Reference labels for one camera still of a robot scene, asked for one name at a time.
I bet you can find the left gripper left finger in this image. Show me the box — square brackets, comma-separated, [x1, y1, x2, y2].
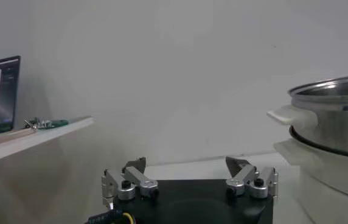
[100, 156, 160, 211]

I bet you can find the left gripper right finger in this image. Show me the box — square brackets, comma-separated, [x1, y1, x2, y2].
[224, 156, 280, 201]

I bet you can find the stainless steel steamer basket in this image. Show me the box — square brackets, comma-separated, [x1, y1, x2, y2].
[266, 72, 348, 161]

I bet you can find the white electric cooker base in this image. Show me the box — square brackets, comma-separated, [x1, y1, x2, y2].
[273, 138, 348, 224]

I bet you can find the white side table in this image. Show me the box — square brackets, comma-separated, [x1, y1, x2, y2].
[0, 116, 95, 167]

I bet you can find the multicolour gripper wire bundle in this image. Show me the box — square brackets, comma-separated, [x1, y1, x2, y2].
[84, 208, 136, 224]

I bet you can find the beige phone with camera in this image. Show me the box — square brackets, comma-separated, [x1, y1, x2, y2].
[0, 127, 38, 150]

